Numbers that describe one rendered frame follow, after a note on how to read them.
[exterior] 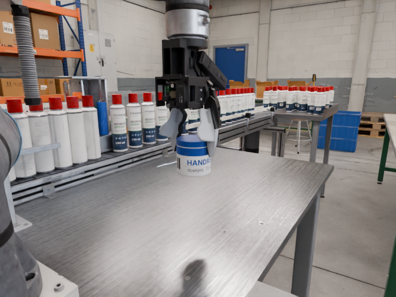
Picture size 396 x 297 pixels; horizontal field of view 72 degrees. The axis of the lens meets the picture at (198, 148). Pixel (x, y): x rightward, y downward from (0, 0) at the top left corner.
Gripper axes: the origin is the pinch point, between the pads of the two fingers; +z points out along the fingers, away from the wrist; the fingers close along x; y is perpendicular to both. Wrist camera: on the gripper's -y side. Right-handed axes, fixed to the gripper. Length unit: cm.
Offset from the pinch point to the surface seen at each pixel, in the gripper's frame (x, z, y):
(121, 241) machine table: -8.5, 16.9, 12.8
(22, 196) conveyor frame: -42.9, 15.4, 13.3
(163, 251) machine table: 0.5, 16.9, 11.1
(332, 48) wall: -62, -92, -734
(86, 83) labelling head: -61, -12, -22
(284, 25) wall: -181, -155, -734
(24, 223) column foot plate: -30.9, 16.7, 19.1
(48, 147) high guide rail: -43.3, 4.3, 4.8
